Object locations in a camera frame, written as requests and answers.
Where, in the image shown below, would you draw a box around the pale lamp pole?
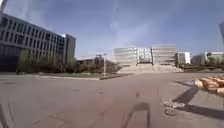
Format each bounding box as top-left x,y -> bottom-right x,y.
101,52 -> 108,78

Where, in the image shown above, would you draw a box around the raised planting bed kerb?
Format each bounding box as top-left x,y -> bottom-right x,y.
34,72 -> 131,81

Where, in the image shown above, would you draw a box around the pale wide central building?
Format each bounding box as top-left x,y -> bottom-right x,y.
113,44 -> 179,67

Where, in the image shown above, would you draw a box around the reddish brown paved plaza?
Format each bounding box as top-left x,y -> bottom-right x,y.
0,72 -> 224,128

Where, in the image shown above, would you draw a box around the wide pale stone stairs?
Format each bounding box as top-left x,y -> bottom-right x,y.
116,63 -> 184,75

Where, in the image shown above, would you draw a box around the row of green trees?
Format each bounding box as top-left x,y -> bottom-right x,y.
16,49 -> 118,75

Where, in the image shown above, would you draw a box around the rubble on pavement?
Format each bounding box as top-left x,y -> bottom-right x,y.
162,99 -> 184,117

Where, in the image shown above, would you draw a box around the white boxy building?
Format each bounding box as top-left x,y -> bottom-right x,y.
177,51 -> 192,65

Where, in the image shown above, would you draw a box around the large grey glass building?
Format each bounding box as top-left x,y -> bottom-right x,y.
0,11 -> 77,73

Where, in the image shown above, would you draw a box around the pale stone block pile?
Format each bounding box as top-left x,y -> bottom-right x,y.
194,75 -> 224,98

